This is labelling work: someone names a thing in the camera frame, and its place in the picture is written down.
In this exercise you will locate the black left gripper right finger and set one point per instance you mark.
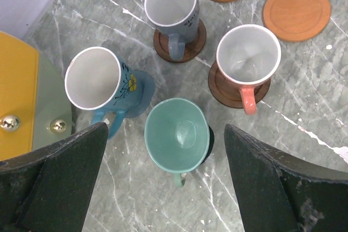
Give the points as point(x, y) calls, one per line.
point(280, 192)

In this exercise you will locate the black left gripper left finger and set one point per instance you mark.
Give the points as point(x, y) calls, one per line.
point(49, 189)

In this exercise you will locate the dark walnut wooden coaster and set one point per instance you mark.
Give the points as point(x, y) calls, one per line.
point(233, 95)

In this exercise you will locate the teal cup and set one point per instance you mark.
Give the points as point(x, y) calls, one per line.
point(177, 137)

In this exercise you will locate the large white blue-handled mug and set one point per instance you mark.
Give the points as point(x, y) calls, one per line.
point(98, 80)

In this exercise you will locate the blue round coaster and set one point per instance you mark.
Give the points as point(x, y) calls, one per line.
point(147, 90)

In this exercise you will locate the white pink cup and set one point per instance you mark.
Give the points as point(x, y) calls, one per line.
point(248, 56)

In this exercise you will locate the dark brown wooden coaster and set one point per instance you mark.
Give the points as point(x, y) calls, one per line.
point(192, 49)

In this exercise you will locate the light orange wooden coaster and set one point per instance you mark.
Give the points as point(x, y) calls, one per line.
point(296, 20)

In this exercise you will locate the white grey-handled cup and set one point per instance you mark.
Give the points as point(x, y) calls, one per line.
point(177, 19)

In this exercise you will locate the white cylindrical drawer cabinet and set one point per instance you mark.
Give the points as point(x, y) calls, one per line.
point(35, 110)

